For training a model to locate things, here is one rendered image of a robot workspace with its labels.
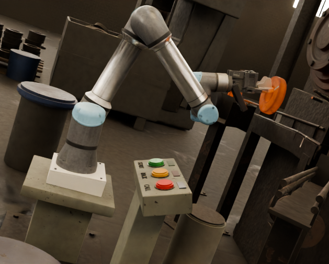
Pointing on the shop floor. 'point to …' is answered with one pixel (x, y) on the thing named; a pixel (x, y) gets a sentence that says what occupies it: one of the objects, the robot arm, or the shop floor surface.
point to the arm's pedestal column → (56, 232)
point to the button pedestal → (149, 212)
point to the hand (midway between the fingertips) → (273, 90)
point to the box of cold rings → (139, 111)
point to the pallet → (32, 42)
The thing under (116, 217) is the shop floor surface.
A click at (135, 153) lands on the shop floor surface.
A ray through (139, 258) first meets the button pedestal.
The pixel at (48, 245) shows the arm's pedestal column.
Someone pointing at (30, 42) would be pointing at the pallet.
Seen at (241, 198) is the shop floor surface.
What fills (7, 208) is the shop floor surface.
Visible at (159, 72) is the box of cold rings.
